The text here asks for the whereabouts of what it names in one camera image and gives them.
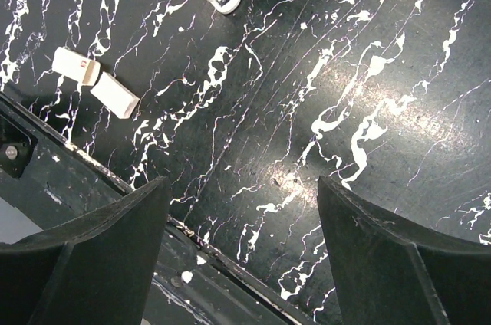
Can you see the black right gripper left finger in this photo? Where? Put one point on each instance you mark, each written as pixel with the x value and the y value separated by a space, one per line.
pixel 94 269

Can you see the right staple box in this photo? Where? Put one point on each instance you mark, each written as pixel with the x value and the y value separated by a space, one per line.
pixel 115 96

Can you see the staple box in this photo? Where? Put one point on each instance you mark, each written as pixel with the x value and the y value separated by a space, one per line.
pixel 75 66
pixel 115 96

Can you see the left staple box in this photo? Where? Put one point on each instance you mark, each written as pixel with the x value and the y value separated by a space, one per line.
pixel 75 66

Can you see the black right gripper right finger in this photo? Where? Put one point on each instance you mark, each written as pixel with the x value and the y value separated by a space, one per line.
pixel 390 270

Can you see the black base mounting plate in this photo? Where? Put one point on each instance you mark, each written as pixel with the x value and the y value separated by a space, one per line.
pixel 45 183

